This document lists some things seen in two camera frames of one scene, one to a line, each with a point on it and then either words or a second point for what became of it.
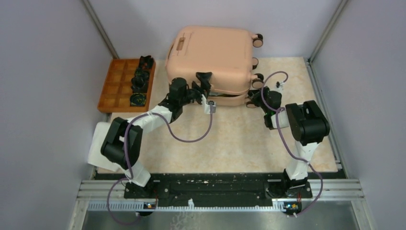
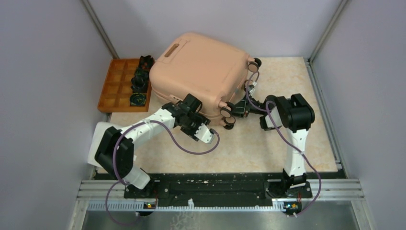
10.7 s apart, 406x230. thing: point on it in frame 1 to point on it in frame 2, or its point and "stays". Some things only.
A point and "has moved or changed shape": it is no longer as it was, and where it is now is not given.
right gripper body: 257,99 to 248,107
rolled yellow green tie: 138,99 stays
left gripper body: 193,94 to 195,120
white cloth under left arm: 95,157 stays
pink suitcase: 225,52 has moved or changed shape
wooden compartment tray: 116,95 stays
